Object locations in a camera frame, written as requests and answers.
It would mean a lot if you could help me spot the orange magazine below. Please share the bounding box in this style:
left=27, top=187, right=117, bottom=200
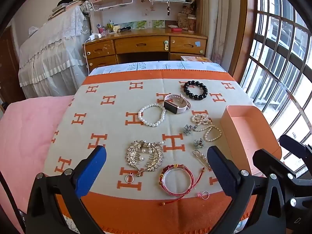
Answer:
left=180, top=56, right=212, bottom=63

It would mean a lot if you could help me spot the black bead bracelet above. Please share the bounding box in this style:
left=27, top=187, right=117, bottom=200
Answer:
left=183, top=80, right=208, bottom=101

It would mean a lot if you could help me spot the small pearl necklace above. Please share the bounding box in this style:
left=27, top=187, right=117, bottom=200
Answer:
left=191, top=113, right=223, bottom=142

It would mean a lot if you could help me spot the white pearl bracelet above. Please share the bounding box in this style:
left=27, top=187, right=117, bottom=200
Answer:
left=138, top=104, right=167, bottom=127

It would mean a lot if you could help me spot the red paper cup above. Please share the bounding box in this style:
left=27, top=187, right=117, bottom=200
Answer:
left=187, top=15, right=197, bottom=32

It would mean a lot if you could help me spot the pink smart watch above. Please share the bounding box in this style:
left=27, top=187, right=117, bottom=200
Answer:
left=163, top=93, right=191, bottom=114

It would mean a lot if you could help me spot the pink bedspread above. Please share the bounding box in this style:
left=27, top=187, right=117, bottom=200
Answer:
left=0, top=95, right=75, bottom=234

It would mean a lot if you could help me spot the pink paper box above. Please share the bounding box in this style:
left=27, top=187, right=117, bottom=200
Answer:
left=220, top=105, right=283, bottom=176

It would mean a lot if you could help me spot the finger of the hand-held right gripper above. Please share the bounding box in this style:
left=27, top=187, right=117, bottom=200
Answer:
left=252, top=148, right=301, bottom=197
left=278, top=135, right=312, bottom=174

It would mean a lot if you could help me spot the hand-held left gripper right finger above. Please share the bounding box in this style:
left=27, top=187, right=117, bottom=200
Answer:
left=207, top=145, right=278, bottom=234

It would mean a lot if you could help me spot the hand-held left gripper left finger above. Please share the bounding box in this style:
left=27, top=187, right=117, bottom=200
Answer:
left=26, top=145, right=107, bottom=234

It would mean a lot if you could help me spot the red braided bracelet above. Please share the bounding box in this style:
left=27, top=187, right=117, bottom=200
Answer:
left=160, top=164, right=205, bottom=205

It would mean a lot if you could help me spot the wooden window frame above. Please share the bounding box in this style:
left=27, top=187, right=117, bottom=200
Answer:
left=230, top=0, right=256, bottom=81

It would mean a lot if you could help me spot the green picture cards strip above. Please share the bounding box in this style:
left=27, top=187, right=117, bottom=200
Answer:
left=127, top=19, right=166, bottom=30

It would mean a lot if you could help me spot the metal window grille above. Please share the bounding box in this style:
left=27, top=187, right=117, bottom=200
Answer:
left=240, top=0, right=312, bottom=176

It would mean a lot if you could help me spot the orange and beige patterned blanket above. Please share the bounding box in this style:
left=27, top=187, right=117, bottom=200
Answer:
left=43, top=69, right=284, bottom=234

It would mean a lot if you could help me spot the wooden bookshelf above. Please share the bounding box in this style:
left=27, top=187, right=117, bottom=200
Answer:
left=86, top=0, right=204, bottom=33

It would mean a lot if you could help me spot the pale curtain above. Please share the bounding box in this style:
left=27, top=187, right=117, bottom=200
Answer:
left=202, top=0, right=244, bottom=66

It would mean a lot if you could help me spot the wooden desk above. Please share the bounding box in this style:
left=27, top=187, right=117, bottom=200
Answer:
left=84, top=28, right=209, bottom=72

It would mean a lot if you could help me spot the stack of books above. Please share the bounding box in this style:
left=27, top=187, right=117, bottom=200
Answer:
left=47, top=0, right=86, bottom=21

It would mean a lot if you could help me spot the gold safety pin brooch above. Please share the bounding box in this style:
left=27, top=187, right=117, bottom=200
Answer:
left=193, top=149, right=211, bottom=169

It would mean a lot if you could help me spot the white lace cover cloth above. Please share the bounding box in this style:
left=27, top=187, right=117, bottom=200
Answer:
left=18, top=5, right=92, bottom=98

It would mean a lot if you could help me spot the gold rhinestone hair comb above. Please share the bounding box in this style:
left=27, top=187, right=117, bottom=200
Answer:
left=126, top=139, right=164, bottom=176

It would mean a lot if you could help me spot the pale blue floral sheet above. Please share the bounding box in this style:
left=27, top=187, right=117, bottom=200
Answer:
left=89, top=61, right=227, bottom=75

